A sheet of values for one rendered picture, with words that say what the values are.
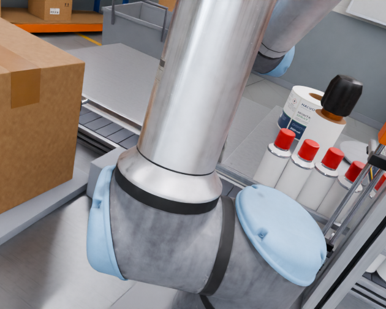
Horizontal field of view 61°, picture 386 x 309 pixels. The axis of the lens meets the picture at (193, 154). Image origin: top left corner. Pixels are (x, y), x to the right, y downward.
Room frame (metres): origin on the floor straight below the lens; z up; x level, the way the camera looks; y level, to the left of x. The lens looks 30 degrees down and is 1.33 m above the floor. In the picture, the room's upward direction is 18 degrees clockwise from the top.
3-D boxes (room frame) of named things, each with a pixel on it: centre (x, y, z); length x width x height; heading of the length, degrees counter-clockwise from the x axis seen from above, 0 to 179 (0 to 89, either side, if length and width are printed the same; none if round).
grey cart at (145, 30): (3.00, 0.68, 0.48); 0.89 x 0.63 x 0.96; 175
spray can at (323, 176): (0.62, -0.27, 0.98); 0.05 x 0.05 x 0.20
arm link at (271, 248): (0.30, -0.11, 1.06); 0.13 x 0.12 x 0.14; 99
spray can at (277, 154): (0.64, -0.17, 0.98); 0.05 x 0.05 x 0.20
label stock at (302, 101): (1.21, -0.37, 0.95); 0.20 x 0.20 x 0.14
